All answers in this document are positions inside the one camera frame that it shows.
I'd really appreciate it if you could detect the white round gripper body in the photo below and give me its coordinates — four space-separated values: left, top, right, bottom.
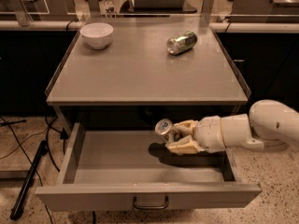
193 116 225 153

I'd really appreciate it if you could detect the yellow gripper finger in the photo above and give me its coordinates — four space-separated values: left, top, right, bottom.
165 135 204 155
174 119 198 136

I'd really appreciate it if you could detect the blue silver redbull can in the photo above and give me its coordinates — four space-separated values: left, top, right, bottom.
155 119 181 144

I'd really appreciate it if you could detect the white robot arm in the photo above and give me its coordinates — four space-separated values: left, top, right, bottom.
166 100 299 155

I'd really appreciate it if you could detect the grey cabinet with glass top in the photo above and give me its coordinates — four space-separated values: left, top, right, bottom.
47 16 250 132

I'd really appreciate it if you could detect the green soda can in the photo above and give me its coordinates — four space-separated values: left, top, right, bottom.
166 31 198 55

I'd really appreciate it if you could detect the open grey top drawer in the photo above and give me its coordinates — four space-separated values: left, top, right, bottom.
36 123 262 211

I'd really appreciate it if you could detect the white ceramic bowl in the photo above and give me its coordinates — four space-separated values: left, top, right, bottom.
79 22 114 49

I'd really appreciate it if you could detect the clear plastic water bottle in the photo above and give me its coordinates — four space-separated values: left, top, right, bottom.
104 0 115 17

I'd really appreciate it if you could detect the black bar on floor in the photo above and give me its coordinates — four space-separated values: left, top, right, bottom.
10 140 46 220

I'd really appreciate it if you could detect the black metal drawer handle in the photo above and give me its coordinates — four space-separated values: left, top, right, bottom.
133 196 169 211

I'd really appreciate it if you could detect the black floor cable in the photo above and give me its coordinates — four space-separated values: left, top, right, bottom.
0 115 70 224

